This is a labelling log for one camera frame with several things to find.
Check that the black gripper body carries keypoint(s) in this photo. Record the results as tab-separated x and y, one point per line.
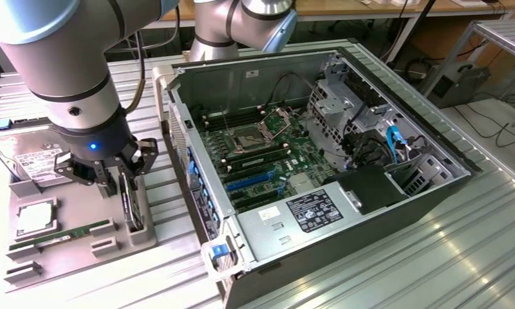
94	138

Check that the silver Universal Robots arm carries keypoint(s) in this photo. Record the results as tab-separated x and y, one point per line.
60	48

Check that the silver hard disk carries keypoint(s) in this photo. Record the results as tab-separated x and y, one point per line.
21	151

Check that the silver CPU chip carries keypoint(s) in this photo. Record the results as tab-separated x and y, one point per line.
36	217

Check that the green RAM stick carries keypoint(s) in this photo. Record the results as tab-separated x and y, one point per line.
56	237

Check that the blue expansion slot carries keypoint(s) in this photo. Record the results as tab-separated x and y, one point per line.
247	181

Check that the CPU socket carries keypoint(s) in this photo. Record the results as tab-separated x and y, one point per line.
248	140

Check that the installed black RAM stick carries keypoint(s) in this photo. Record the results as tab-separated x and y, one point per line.
252	159

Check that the grey parts rack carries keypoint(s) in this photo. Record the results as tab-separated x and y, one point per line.
72	257

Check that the metal socket cover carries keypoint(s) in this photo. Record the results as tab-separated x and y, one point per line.
276	120

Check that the blue case latch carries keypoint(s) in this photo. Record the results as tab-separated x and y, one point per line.
216	251

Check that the green motherboard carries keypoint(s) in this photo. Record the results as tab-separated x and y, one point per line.
291	161

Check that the grey power supply unit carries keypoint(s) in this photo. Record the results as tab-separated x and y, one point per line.
283	222

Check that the metal disk bay cage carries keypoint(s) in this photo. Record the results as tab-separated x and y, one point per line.
335	103

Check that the black fan shroud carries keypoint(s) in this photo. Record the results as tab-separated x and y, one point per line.
368	190

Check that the open black PC case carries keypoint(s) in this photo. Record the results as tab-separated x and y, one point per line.
368	225

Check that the wooden desk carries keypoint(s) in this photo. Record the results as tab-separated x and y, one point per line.
368	9

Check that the black box device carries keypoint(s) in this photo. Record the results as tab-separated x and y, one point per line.
459	83

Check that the metal slat frame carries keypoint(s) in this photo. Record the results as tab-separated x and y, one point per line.
498	42

